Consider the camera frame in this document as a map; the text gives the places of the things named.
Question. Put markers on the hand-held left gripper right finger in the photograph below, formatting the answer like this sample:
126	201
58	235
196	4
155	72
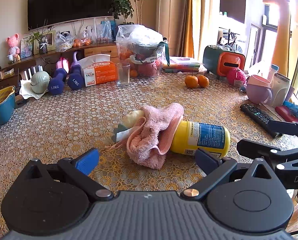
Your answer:
206	161

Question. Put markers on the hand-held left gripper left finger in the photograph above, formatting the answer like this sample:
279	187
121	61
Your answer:
87	160

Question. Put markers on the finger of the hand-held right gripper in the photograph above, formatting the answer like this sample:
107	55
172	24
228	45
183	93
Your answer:
254	148
284	127

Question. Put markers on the yellow bottle with blue label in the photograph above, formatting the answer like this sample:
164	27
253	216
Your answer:
185	133

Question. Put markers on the pink towel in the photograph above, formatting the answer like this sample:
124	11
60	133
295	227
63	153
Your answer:
154	135

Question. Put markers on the red case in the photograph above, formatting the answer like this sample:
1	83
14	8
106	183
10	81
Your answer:
286	113

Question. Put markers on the blue mesh scrubber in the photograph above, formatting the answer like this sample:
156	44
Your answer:
295	108

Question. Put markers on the black remote control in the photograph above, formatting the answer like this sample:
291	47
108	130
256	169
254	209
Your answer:
254	112

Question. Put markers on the white tumbler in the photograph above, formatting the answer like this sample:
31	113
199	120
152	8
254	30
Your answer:
280	90

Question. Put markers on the pink and purple mug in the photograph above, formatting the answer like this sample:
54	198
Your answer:
257	91

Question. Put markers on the white bottle with blue cap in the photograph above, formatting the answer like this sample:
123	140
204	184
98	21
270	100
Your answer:
272	72

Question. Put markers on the cream and teal plush toy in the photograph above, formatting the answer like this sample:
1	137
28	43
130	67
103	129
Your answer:
132	118

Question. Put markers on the pink spiky ball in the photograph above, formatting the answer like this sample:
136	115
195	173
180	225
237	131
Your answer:
236	77

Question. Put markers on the orange mandarin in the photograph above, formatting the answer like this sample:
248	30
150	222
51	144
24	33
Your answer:
204	81
191	81

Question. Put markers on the purple dumbbell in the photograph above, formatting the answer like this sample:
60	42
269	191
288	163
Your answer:
75	81
55	86

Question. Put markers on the orange tissue pack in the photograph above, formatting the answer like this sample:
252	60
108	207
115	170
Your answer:
104	73

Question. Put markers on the pink giraffe plush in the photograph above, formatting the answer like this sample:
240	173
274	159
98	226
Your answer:
282	37

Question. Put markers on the clear drinking glass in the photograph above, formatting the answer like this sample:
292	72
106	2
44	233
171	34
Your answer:
123	76

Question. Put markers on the pale green round container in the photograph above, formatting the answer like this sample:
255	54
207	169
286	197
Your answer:
40	81

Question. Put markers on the white cloth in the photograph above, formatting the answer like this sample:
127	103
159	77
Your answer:
26	91

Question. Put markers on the blue plastic tub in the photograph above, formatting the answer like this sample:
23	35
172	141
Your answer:
1	116

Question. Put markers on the green and orange desk organizer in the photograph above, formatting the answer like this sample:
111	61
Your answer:
211	60

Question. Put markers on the stack of colourful books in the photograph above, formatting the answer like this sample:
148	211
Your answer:
182	65

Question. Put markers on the yellow colander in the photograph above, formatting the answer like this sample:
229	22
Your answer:
0	98

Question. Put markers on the wooden television cabinet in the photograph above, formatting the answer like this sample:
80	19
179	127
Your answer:
96	50

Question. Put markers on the dark green ribbon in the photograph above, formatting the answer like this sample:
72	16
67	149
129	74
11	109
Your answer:
167	52

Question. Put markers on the clear bag of mandarins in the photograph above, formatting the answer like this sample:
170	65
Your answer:
82	41

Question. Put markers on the clear bag of snacks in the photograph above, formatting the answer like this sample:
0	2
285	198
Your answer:
63	42

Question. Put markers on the small plant in black pot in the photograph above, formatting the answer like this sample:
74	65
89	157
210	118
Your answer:
43	48

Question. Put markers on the pastel photo card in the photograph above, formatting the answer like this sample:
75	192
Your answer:
26	46

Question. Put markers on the clear and blue plastic bags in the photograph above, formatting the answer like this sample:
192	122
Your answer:
102	31

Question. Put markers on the plastic-covered grey bowl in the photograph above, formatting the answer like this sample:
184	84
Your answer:
141	36

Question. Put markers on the pink bear toy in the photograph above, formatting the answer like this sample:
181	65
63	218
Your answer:
12	43

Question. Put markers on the yellow curtain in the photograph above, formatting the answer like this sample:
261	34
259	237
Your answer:
191	17

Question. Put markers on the white standing air conditioner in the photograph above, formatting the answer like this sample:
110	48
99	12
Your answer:
171	17

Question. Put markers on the black flat television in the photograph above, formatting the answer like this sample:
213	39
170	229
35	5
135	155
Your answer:
71	2

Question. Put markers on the tall green houseplant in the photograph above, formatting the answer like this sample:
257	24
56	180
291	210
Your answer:
122	5

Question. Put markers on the wooden photo frame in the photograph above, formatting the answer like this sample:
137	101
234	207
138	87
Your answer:
50	40

